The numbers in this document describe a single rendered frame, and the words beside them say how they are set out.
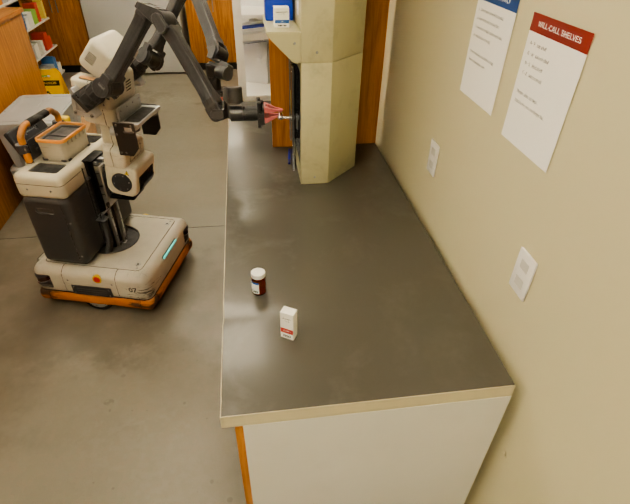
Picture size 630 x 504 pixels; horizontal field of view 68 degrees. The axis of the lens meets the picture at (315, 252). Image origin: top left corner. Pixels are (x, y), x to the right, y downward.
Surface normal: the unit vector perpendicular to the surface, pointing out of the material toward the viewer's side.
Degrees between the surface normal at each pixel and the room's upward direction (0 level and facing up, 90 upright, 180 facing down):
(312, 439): 90
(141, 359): 0
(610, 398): 90
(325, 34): 90
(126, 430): 0
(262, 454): 90
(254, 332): 0
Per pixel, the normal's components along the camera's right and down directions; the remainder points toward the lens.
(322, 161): 0.14, 0.60
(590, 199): -0.99, 0.07
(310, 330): 0.02, -0.80
